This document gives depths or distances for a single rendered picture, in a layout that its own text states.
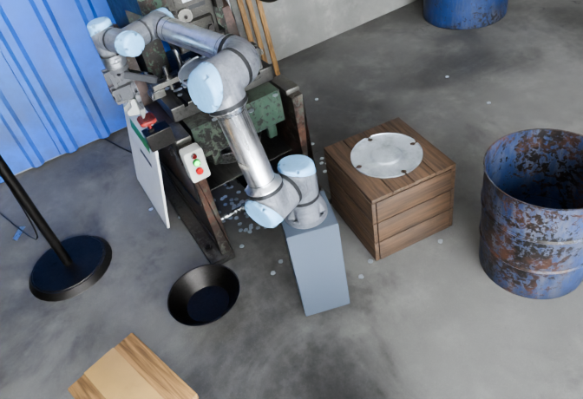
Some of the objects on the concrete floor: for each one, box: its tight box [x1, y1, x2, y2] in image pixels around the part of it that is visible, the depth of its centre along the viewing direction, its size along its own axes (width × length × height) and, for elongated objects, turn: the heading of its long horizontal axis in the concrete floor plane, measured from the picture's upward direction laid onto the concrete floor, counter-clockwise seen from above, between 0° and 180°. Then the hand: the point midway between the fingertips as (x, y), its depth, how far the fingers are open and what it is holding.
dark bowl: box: [167, 264, 240, 326], centre depth 205 cm, size 30×30×7 cm
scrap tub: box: [479, 128, 583, 299], centre depth 182 cm, size 42×42×48 cm
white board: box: [123, 102, 170, 228], centre depth 247 cm, size 14×50×59 cm, turn 42°
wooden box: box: [324, 117, 455, 261], centre depth 217 cm, size 40×38×35 cm
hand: (144, 114), depth 177 cm, fingers closed, pressing on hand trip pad
